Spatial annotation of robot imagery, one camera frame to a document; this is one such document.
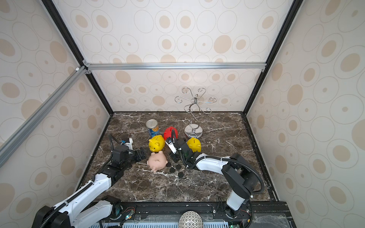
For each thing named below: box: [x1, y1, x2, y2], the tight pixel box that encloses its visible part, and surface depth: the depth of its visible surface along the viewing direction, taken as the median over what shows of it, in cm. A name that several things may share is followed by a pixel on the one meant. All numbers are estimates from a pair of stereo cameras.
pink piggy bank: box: [146, 150, 168, 173], surface depth 86 cm
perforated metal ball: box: [178, 210, 204, 228], surface depth 70 cm
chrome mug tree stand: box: [174, 86, 218, 139], surface depth 90 cm
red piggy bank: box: [163, 126, 179, 140], surface depth 97 cm
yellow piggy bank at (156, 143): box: [148, 134, 165, 153], surface depth 93 cm
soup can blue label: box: [145, 118, 160, 138], surface depth 102 cm
